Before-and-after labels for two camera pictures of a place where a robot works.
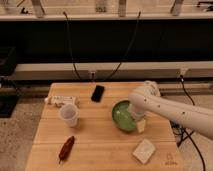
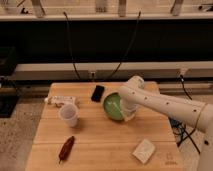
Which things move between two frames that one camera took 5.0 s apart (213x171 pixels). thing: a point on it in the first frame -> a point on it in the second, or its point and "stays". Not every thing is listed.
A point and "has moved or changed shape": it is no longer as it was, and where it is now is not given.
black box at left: (9, 90) stays
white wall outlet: (92, 75) stays
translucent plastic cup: (70, 112) stays
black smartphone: (97, 93) stays
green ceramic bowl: (122, 117) has moved or changed shape
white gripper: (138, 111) -> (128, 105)
